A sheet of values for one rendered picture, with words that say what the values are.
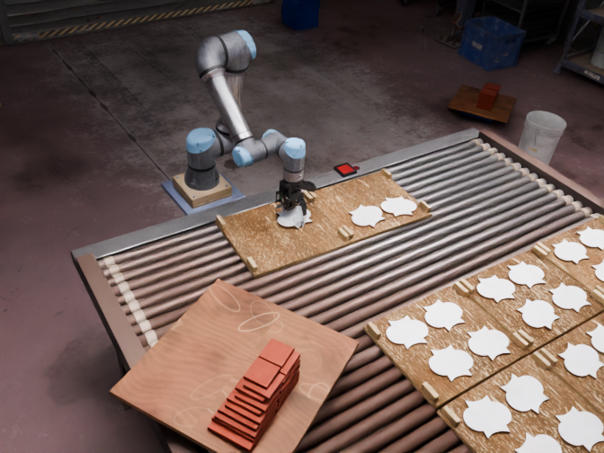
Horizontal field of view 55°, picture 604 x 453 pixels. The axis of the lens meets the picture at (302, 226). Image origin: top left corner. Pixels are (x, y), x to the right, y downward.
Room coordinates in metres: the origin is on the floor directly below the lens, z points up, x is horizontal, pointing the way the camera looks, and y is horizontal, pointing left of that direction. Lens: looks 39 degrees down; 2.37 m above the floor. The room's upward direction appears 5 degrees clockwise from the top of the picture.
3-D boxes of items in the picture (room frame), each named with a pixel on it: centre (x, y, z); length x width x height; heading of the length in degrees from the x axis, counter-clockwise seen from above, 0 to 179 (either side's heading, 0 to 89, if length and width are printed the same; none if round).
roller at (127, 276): (1.98, -0.14, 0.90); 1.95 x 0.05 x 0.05; 126
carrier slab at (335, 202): (1.97, -0.27, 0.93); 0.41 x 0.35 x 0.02; 124
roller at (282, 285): (1.74, -0.31, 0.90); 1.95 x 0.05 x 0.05; 126
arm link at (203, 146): (2.06, 0.44, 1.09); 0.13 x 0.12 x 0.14; 132
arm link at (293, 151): (1.81, 0.05, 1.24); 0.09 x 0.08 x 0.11; 42
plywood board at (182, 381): (1.01, 0.13, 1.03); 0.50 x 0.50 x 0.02; 65
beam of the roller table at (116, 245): (2.12, -0.04, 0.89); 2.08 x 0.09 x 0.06; 126
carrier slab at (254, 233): (1.74, 0.08, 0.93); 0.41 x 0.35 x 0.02; 123
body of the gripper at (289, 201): (1.80, 0.05, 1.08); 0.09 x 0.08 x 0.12; 136
